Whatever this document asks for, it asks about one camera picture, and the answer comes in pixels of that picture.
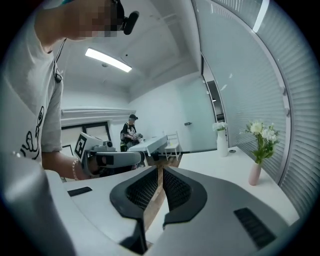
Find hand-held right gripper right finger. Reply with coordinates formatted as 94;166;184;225
149;166;301;256

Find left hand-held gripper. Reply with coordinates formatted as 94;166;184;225
74;132;146;176

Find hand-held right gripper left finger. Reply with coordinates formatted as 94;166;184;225
47;165;160;256

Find person's left forearm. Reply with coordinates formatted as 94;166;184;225
41;149;81;181

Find person's left hand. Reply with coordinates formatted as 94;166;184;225
79;159;106;180

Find pale blue cloth covered table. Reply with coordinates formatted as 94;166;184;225
127;135;169;157

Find white wooden chair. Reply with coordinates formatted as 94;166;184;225
163;131;181;161

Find white square table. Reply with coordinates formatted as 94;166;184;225
147;146;301;253

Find small pink vase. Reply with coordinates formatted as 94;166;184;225
248;162;262;186

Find tall white vase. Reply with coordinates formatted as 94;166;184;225
216;129;229;158

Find white flowers with green leaves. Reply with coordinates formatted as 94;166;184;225
239;119;280;165

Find white flower bunch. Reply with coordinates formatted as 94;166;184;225
212;121;228;132

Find long ceiling light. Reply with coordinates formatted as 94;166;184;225
84;47;133;73

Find person's grey printed t-shirt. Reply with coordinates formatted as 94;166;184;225
0;0;65;163

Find person's head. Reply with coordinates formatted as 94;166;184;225
34;0;126;42

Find silver chain bracelet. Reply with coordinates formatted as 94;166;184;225
72;157;80;181

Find white wall trunking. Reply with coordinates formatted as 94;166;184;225
61;107;137;117

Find thin black neck cable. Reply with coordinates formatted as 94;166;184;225
53;38;63;83

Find black head-mounted camera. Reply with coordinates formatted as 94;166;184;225
119;10;140;36

